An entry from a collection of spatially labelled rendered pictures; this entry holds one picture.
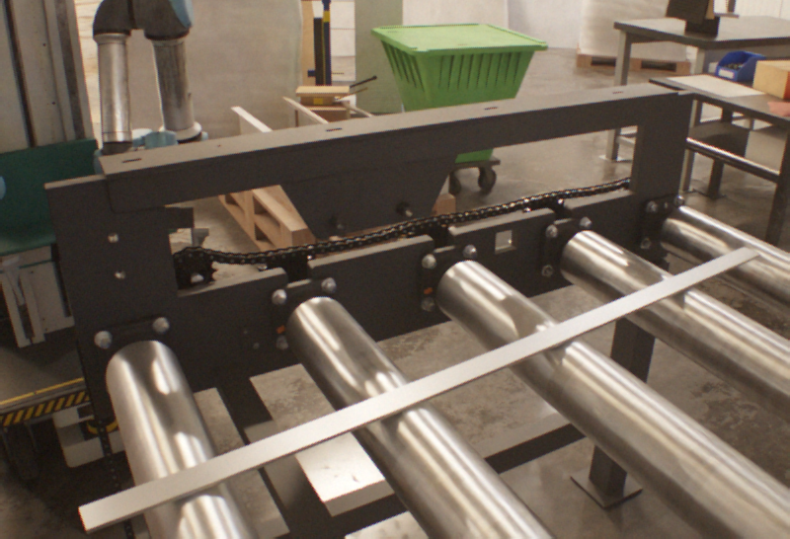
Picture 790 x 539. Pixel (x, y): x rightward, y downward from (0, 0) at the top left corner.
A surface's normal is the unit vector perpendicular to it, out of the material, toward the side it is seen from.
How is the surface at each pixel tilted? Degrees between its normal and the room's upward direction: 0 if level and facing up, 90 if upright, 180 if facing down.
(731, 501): 48
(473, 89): 101
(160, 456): 20
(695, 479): 53
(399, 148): 90
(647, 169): 90
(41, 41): 90
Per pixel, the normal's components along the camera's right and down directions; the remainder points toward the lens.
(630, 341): -0.87, 0.20
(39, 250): 0.56, 0.37
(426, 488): -0.64, -0.46
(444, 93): 0.35, 0.57
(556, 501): 0.01, -0.90
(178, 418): 0.22, -0.92
